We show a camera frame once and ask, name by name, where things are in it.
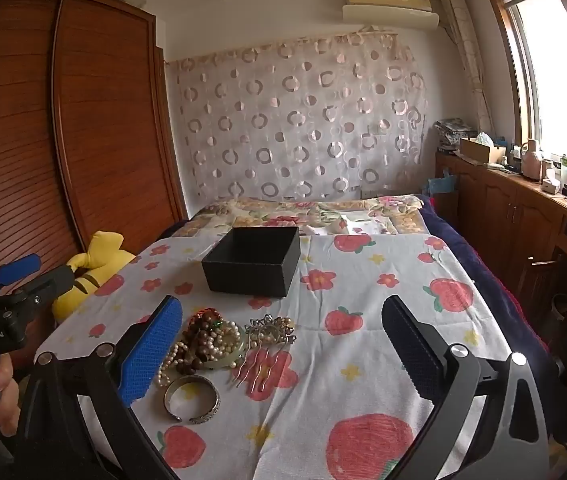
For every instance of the window with wooden frame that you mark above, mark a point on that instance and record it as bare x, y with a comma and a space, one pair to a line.
553, 60

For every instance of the white tissue box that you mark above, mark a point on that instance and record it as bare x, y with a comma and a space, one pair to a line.
551, 182

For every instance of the yellow plush toy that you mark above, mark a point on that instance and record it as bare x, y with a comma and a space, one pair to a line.
98, 260

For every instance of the brown wooden wardrobe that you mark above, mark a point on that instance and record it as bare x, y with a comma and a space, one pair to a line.
103, 110

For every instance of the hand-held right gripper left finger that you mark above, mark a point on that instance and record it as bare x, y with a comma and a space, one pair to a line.
151, 355

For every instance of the black cardboard box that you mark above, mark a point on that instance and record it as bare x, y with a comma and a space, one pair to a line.
248, 275

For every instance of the white wall air conditioner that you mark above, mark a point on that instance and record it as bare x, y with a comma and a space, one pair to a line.
388, 5

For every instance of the sheer circle pattern curtain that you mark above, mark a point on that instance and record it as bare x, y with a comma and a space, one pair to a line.
293, 110

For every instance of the white strawberry print blanket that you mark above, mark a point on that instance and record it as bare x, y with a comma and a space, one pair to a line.
343, 280

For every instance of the open cardboard box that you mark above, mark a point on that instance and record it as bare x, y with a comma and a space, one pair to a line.
478, 152

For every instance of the blue plastic bag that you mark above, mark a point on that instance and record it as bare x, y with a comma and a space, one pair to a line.
441, 185

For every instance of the green capped bottle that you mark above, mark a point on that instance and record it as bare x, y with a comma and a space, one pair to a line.
566, 170

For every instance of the long wooden cabinet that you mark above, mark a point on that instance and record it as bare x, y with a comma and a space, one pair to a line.
508, 210

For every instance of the pale green jade bangle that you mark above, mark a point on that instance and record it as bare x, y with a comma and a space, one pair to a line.
233, 358

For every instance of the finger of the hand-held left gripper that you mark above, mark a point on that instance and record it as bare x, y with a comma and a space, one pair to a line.
55, 280
15, 267

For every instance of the tied floral window curtain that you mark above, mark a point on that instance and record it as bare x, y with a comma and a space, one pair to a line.
468, 50

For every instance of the silver hair comb with pearls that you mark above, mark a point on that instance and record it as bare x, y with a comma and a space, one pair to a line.
268, 332

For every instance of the dark wooden chair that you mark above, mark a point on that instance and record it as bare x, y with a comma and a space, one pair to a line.
538, 280

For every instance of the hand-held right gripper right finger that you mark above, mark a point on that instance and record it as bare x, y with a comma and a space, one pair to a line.
413, 345

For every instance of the floral quilt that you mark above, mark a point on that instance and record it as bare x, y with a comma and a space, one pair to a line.
283, 215

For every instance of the pile of folded cloths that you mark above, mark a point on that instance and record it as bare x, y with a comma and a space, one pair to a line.
453, 132

